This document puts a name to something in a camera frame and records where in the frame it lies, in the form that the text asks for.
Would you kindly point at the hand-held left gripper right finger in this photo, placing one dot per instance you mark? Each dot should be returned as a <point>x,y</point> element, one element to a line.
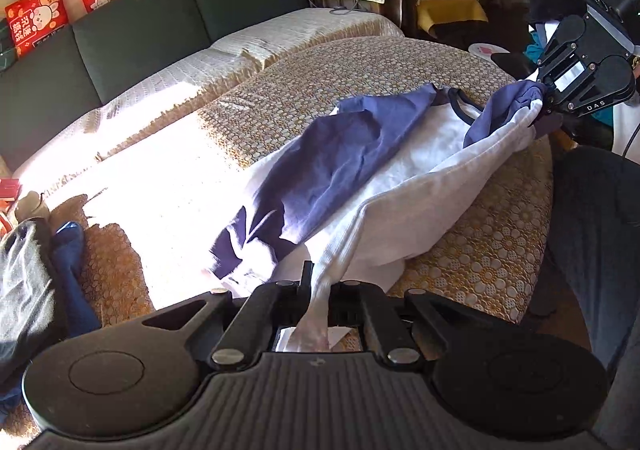
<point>350,295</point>

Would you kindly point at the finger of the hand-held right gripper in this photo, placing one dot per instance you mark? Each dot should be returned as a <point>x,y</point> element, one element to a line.
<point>549,122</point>

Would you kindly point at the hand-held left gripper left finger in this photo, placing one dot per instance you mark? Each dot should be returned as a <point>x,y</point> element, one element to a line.
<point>305,282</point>

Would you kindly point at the white navy raglan t-shirt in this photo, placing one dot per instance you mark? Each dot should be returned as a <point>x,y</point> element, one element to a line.
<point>400,180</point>

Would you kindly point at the white teal garment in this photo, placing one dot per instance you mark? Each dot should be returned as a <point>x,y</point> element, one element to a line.
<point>534,50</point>

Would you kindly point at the person's leg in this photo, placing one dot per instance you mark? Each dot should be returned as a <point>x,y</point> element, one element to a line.
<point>600,230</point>

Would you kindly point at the yellow covered side table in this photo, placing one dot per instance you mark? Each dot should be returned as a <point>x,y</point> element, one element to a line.
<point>450,12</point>

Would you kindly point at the navy blue garment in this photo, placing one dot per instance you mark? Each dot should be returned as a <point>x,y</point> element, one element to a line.
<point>72,270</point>

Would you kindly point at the dark green sofa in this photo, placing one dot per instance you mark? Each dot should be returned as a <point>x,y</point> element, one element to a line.
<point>165,95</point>
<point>125,50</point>

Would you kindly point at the red packet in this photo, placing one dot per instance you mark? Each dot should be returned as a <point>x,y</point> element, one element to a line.
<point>9,189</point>

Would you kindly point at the red rabbit print cushion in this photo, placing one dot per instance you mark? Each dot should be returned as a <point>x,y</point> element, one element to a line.
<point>37,17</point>

